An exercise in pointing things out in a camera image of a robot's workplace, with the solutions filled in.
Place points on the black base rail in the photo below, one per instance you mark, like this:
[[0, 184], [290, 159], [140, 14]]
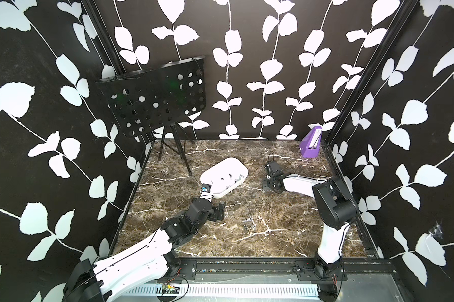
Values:
[[303, 268]]

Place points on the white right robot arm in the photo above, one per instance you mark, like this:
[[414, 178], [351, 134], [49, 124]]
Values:
[[335, 203]]

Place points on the purple box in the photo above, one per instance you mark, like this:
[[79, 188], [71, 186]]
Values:
[[311, 143]]

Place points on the white plastic storage box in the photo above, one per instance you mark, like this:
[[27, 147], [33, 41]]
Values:
[[214, 187]]

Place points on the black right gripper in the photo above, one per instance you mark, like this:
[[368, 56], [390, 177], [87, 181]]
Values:
[[264, 182]]

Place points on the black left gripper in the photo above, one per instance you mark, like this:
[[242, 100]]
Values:
[[220, 215]]

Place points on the black tripod music stand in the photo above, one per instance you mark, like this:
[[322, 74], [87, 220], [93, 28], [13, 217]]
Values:
[[159, 97]]

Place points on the white perforated cable duct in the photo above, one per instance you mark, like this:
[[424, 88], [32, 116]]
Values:
[[282, 291]]

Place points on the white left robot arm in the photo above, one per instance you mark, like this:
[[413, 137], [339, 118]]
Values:
[[153, 258]]

